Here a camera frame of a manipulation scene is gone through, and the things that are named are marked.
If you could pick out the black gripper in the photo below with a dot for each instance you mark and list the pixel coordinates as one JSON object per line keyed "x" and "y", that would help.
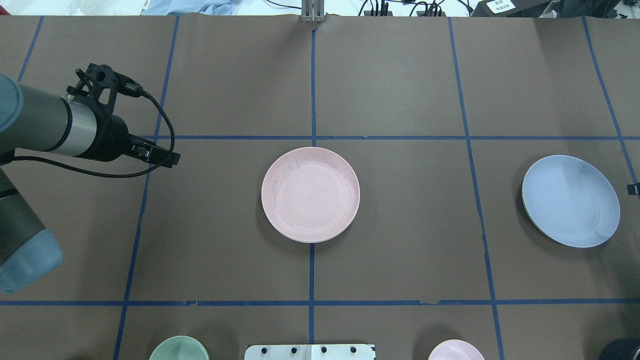
{"x": 113, "y": 138}

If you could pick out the pink plate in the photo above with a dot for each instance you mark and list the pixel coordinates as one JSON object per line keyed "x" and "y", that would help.
{"x": 310, "y": 194}

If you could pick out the blue plate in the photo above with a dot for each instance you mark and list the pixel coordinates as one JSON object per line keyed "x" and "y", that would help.
{"x": 570, "y": 201}

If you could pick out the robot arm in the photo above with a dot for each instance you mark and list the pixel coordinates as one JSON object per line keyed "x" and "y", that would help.
{"x": 77, "y": 132}

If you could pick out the light blue shirt cloth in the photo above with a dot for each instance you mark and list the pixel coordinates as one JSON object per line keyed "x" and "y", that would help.
{"x": 182, "y": 7}

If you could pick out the green bowl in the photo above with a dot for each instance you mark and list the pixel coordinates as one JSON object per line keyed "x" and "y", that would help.
{"x": 181, "y": 347}

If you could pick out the pink bowl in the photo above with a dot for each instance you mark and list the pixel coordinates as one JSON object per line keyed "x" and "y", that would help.
{"x": 455, "y": 349}

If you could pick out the dark blue pot with lid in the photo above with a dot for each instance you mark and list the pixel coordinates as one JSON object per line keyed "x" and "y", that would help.
{"x": 621, "y": 349}

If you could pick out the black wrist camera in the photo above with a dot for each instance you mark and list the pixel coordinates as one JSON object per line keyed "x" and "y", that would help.
{"x": 98, "y": 87}

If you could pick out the aluminium frame post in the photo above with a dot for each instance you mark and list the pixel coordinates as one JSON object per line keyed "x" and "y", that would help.
{"x": 313, "y": 11}

